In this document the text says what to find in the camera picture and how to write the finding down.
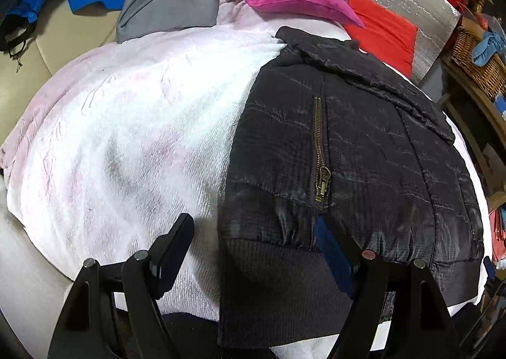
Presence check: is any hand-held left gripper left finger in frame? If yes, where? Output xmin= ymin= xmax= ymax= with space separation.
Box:
xmin=47 ymin=213 xmax=195 ymax=359

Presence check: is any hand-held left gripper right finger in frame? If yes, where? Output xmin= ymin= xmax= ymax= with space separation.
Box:
xmin=314 ymin=214 xmax=463 ymax=359

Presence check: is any black quilted jacket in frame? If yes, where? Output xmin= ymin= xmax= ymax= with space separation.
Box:
xmin=217 ymin=26 xmax=486 ymax=350

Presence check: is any white fleece blanket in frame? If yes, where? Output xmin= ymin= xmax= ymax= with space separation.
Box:
xmin=0 ymin=0 xmax=493 ymax=359

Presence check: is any wooden shelf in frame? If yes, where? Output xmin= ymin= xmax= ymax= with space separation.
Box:
xmin=439 ymin=54 xmax=506 ymax=213

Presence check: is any red pillow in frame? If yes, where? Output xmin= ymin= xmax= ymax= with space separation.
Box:
xmin=343 ymin=0 xmax=419 ymax=78

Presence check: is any wicker basket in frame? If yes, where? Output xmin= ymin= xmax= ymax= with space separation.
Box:
xmin=451 ymin=25 xmax=506 ymax=101

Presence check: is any beige sofa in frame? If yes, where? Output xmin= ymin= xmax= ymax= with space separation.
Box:
xmin=0 ymin=0 xmax=131 ymax=85

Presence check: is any light blue cloth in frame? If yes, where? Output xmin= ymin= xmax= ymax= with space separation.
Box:
xmin=470 ymin=31 xmax=506 ymax=67

